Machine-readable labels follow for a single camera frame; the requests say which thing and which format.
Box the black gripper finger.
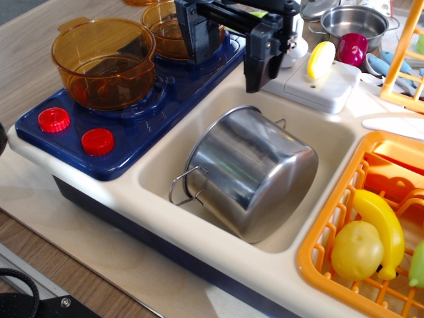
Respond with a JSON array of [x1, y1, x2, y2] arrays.
[[244, 20, 297, 93], [176, 2, 221, 64]]

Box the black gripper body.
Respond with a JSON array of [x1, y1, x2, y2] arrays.
[[175, 1, 300, 34]]

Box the rear amber plastic pot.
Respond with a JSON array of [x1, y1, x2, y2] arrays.
[[140, 0, 227, 61]]

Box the amber plastic pot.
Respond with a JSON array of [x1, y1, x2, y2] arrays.
[[140, 0, 227, 61], [50, 17, 156, 111]]

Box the front amber plastic pot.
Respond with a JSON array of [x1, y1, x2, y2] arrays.
[[50, 17, 156, 111]]

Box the small steel pot background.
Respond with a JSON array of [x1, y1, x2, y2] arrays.
[[308, 5, 400, 52]]

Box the steel pot in sink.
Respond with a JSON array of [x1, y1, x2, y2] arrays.
[[172, 105, 319, 243]]

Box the cream toy kitchen sink unit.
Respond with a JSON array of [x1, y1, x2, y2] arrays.
[[10, 67, 423, 317]]

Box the white toy faucet spout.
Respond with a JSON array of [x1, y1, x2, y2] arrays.
[[281, 15, 309, 68]]

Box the white toy faucet base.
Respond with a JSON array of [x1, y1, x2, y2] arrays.
[[262, 55, 362, 115]]

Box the magenta plastic cup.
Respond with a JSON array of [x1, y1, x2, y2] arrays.
[[337, 33, 368, 67]]

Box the blue toy stove top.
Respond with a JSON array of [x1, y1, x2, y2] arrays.
[[15, 31, 246, 181]]

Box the right red stove knob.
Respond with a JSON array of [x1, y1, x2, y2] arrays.
[[81, 128, 115, 156]]

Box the red stove knob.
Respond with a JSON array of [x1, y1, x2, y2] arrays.
[[81, 128, 115, 156], [38, 107, 71, 133]]

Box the left red stove knob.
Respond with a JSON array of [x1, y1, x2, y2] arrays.
[[38, 107, 71, 133]]

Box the orange dish rack basket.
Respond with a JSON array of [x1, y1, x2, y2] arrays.
[[296, 132, 423, 317]]

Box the yellow toy banana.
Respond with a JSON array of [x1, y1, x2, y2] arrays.
[[352, 189, 405, 281]]

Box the yellow toy lemon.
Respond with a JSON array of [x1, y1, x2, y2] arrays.
[[331, 221, 384, 281]]

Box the green toy fruit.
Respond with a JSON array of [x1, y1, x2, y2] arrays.
[[408, 241, 423, 288]]

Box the yellow faucet handle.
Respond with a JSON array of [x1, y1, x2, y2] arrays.
[[307, 41, 336, 80]]

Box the blue handled utensil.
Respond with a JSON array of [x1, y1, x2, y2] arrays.
[[366, 51, 422, 97]]

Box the orange upright rack frame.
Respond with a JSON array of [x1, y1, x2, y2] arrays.
[[380, 1, 423, 114]]

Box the black metal bracket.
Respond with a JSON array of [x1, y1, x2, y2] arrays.
[[36, 295, 101, 318]]

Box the black cable loop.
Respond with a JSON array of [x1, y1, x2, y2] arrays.
[[0, 268, 40, 318]]

